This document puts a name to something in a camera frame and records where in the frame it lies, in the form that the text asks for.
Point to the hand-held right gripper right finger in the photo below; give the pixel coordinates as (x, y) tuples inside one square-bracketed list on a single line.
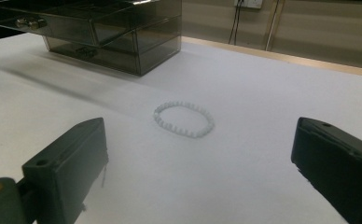
[(337, 168)]

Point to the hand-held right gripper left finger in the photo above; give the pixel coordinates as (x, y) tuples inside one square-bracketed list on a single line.
[(67, 168)]

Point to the smoky drawer with metal knob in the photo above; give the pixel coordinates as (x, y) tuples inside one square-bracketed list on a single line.
[(107, 54), (61, 26)]

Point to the smoky transparent drawer box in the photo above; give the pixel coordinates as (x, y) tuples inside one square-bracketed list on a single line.
[(157, 34)]

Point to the white table sheet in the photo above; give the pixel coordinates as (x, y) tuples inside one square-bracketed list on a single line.
[(232, 124)]

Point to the wooden table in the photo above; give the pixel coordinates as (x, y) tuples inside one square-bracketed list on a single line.
[(294, 59)]

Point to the white wall socket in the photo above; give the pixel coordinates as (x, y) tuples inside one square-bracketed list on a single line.
[(248, 3)]

